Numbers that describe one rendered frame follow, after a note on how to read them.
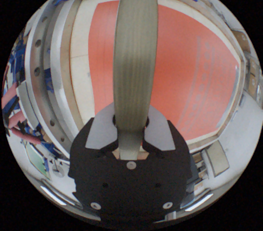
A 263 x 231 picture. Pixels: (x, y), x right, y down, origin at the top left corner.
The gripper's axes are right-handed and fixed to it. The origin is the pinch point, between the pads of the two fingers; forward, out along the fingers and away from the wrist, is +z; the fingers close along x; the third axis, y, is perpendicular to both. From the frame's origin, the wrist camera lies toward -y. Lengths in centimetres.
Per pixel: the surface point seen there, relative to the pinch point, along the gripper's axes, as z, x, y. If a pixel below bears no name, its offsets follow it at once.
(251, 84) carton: 17, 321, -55
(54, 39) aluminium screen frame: 1.9, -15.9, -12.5
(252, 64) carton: 18, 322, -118
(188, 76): 5.4, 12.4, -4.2
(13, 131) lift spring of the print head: -19, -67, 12
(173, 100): 5.4, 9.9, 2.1
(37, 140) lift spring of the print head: -5, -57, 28
